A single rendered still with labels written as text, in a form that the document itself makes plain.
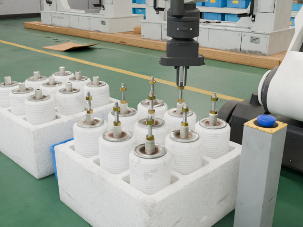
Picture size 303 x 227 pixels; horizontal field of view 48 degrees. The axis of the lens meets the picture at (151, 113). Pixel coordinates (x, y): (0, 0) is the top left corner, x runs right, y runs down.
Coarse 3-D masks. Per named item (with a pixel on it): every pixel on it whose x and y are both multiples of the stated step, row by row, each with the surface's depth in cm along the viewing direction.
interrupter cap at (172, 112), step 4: (176, 108) 103; (168, 112) 100; (172, 112) 100; (176, 112) 101; (188, 112) 100; (192, 112) 100; (172, 116) 98; (176, 116) 97; (180, 116) 97; (188, 116) 98
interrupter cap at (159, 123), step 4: (140, 120) 94; (144, 120) 94; (156, 120) 94; (160, 120) 94; (140, 124) 91; (144, 124) 92; (156, 124) 92; (160, 124) 91; (164, 124) 91; (152, 128) 89
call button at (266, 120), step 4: (260, 116) 76; (264, 116) 76; (268, 116) 76; (272, 116) 76; (260, 120) 75; (264, 120) 74; (268, 120) 74; (272, 120) 74; (260, 124) 75; (264, 124) 75; (268, 124) 74; (272, 124) 75
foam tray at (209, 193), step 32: (64, 160) 93; (96, 160) 89; (224, 160) 88; (64, 192) 98; (96, 192) 84; (128, 192) 74; (160, 192) 74; (192, 192) 80; (224, 192) 91; (96, 224) 88; (128, 224) 77; (160, 224) 74; (192, 224) 83
